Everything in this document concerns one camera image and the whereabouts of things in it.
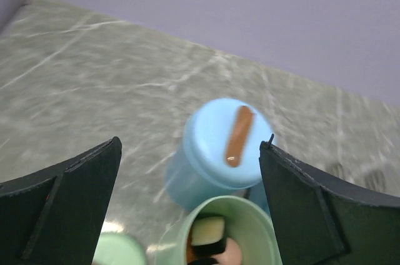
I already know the green canister lid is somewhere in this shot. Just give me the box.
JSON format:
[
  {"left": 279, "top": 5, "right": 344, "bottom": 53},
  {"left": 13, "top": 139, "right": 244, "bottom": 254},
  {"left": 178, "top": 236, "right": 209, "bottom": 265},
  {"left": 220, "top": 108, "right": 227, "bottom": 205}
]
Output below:
[{"left": 92, "top": 232, "right": 148, "bottom": 265}]

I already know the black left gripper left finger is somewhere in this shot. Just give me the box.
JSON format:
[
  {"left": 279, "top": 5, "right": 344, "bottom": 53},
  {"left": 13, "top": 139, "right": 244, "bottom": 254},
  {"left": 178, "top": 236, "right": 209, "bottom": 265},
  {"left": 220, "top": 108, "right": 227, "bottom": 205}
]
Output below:
[{"left": 1, "top": 137, "right": 122, "bottom": 264}]

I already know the blue canister lid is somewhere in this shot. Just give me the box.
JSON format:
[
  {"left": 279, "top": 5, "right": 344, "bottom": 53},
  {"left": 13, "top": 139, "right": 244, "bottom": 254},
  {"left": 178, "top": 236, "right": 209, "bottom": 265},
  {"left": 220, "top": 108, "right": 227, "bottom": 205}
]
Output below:
[{"left": 183, "top": 97, "right": 273, "bottom": 189}]

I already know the green cylindrical canister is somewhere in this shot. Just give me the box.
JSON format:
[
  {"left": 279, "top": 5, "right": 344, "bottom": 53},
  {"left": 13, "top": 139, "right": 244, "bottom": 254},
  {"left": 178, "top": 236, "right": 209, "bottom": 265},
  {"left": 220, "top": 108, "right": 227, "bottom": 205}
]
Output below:
[{"left": 154, "top": 196, "right": 282, "bottom": 265}]

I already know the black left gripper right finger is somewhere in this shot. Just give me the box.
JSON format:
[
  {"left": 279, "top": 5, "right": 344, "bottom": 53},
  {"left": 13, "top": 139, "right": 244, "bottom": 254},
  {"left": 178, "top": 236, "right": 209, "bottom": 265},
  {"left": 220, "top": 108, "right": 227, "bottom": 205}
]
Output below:
[{"left": 259, "top": 140, "right": 399, "bottom": 264}]

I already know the blue cylindrical canister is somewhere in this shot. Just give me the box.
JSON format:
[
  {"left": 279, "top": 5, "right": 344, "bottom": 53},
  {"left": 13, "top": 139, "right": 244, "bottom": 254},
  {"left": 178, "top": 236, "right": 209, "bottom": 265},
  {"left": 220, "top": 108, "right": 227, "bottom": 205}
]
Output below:
[{"left": 165, "top": 145, "right": 269, "bottom": 213}]

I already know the sushi roll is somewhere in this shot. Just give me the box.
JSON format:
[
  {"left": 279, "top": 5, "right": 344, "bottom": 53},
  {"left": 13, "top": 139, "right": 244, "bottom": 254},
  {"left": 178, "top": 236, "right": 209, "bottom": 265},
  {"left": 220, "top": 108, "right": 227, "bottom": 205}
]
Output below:
[{"left": 190, "top": 216, "right": 227, "bottom": 257}]

